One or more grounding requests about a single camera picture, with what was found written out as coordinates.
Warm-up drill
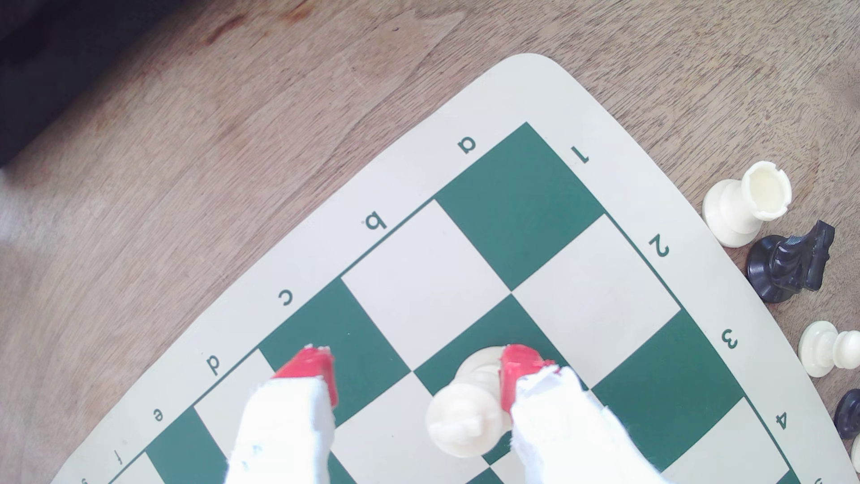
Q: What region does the red-tipped white-wrapped gripper finger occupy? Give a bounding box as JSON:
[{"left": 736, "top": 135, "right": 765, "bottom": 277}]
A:
[
  {"left": 500, "top": 344, "right": 666, "bottom": 484},
  {"left": 225, "top": 345, "right": 339, "bottom": 484}
]

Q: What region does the white chess king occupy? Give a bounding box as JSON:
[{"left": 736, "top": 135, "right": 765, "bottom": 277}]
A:
[{"left": 425, "top": 346, "right": 513, "bottom": 459}]

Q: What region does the green and cream chess mat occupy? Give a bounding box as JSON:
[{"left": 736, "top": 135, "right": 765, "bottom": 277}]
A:
[{"left": 50, "top": 52, "right": 860, "bottom": 484}]

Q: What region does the white chess pawn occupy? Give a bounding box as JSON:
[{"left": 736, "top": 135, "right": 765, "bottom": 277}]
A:
[{"left": 797, "top": 320, "right": 860, "bottom": 379}]

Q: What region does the black chess knight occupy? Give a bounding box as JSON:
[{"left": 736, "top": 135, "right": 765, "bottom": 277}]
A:
[{"left": 746, "top": 219, "right": 836, "bottom": 304}]

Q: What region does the black chess pawn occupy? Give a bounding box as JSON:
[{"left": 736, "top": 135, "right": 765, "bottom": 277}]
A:
[{"left": 834, "top": 389, "right": 860, "bottom": 441}]

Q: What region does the white chess rook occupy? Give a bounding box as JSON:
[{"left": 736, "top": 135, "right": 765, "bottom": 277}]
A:
[{"left": 701, "top": 160, "right": 793, "bottom": 249}]

